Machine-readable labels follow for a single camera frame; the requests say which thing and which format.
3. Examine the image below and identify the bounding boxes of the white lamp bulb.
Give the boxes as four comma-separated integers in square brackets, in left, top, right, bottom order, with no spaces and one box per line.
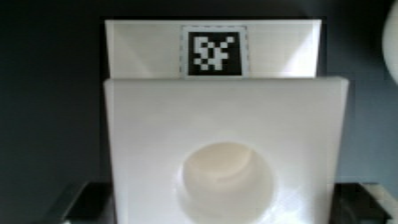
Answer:
[382,0,398,84]

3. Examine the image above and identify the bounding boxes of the white lamp base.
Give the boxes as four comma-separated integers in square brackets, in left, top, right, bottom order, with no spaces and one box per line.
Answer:
[105,19,348,224]

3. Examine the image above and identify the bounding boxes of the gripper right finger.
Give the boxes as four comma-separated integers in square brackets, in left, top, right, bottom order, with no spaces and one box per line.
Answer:
[331,182,398,224]

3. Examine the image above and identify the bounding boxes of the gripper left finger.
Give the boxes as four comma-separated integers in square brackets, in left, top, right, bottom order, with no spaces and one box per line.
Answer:
[41,181,114,224]

